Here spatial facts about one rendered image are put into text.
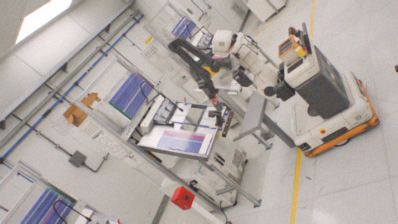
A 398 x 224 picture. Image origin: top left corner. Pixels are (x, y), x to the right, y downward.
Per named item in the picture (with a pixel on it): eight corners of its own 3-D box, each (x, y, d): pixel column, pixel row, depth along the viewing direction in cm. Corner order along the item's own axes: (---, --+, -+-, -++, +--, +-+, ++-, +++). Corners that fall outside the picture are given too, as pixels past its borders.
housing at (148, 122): (168, 105, 338) (165, 95, 328) (150, 136, 304) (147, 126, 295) (161, 104, 340) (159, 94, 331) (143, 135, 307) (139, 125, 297)
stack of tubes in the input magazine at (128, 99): (153, 87, 324) (134, 71, 316) (132, 119, 289) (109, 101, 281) (147, 93, 332) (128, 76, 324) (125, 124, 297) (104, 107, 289)
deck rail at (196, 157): (208, 160, 272) (208, 155, 268) (208, 162, 270) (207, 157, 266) (138, 147, 293) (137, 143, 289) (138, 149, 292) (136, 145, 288)
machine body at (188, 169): (250, 155, 356) (213, 124, 338) (237, 207, 308) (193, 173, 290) (214, 171, 399) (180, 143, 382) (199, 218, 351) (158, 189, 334)
